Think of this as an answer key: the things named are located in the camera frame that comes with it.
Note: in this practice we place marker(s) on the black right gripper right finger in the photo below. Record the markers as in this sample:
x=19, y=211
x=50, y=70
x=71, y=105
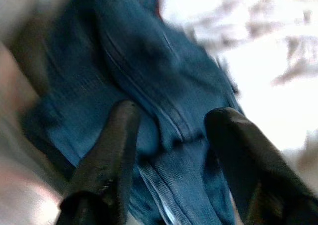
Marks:
x=251, y=160

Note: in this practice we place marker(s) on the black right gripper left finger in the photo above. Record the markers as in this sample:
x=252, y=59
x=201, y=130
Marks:
x=106, y=165

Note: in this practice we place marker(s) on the dark blue ribbed garment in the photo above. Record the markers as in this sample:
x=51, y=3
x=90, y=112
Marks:
x=139, y=68

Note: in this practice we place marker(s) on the white patterned cloth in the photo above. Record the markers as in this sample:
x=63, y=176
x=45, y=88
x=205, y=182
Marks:
x=248, y=48

